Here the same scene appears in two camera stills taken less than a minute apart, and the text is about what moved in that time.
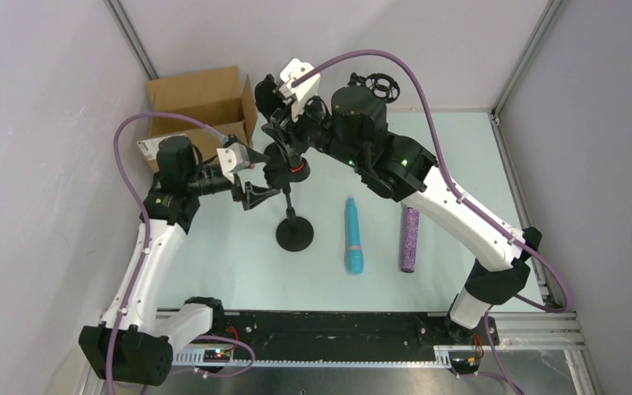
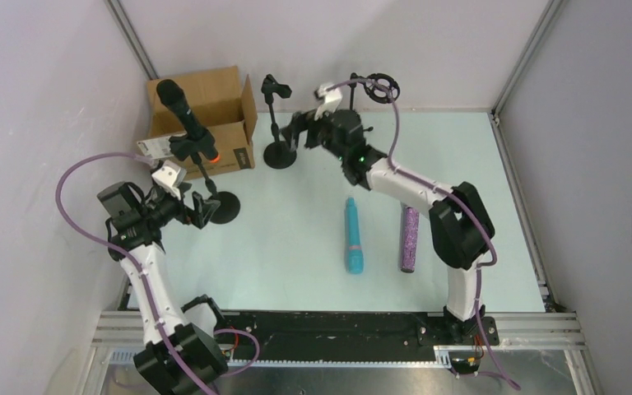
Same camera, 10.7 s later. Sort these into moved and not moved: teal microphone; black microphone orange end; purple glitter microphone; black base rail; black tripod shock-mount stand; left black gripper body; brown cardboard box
Moved: left black gripper body; black microphone orange end
Not moved: teal microphone; black base rail; brown cardboard box; black tripod shock-mount stand; purple glitter microphone
